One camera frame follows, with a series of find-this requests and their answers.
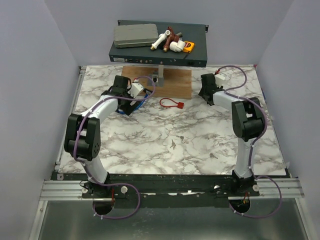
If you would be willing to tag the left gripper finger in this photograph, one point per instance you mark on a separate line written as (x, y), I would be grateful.
(120, 111)
(129, 106)

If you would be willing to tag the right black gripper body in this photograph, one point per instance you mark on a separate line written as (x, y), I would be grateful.
(201, 93)

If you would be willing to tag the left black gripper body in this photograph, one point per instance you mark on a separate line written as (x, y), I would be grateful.
(126, 94)

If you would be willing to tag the blue cable lock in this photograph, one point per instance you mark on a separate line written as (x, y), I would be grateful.
(139, 103)

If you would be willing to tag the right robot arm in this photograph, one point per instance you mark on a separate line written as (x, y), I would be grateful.
(248, 124)

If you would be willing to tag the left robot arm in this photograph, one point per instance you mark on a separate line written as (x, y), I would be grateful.
(83, 132)

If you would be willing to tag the white elbow pipe fitting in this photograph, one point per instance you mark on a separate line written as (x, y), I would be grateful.
(177, 46)

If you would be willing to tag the silver key bunch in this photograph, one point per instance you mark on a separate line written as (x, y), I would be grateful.
(183, 139)

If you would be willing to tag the wooden board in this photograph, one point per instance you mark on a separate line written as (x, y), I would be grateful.
(177, 82)

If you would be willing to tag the yellow tape measure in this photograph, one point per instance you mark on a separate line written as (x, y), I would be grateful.
(188, 47)

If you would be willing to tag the grey plastic case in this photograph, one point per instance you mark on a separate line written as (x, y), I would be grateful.
(135, 35)

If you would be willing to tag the dark teal rack device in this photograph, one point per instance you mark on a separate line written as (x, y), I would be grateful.
(194, 33)

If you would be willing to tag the dark grey pipe piece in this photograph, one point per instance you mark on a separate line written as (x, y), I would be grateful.
(179, 34)

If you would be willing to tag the brown pipe fitting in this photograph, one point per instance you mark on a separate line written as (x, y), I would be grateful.
(172, 37)

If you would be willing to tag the white straight pipe fitting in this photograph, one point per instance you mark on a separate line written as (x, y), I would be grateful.
(162, 37)

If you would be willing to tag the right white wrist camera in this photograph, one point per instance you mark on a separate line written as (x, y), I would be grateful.
(220, 79)

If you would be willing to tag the red cable lock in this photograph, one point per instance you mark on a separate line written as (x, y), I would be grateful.
(170, 103)

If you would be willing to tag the metal stand post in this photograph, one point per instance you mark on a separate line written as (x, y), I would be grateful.
(157, 77)

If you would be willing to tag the black mounting rail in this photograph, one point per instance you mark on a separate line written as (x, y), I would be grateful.
(125, 190)

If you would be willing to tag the aluminium frame profile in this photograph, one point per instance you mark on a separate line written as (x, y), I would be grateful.
(287, 188)

